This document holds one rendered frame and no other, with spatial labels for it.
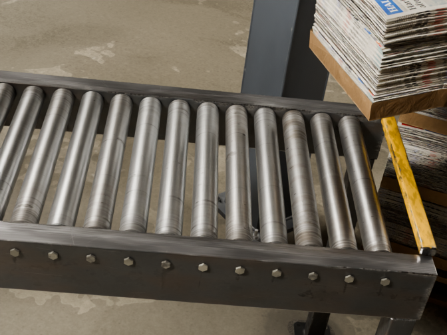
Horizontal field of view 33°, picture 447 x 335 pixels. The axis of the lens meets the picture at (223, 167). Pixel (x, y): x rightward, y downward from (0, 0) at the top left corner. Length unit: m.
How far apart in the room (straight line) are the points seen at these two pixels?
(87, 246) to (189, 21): 2.61
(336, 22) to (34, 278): 0.76
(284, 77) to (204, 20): 1.69
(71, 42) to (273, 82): 1.52
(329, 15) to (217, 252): 0.55
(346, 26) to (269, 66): 0.78
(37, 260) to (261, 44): 1.14
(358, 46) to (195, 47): 2.19
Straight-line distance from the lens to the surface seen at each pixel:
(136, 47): 3.57
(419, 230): 1.46
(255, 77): 2.33
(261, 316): 2.33
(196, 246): 1.34
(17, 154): 1.55
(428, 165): 2.22
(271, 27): 2.22
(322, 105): 1.78
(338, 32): 1.55
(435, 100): 1.53
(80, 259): 1.35
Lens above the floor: 1.72
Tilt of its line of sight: 37 degrees down
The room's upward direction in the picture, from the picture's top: 8 degrees clockwise
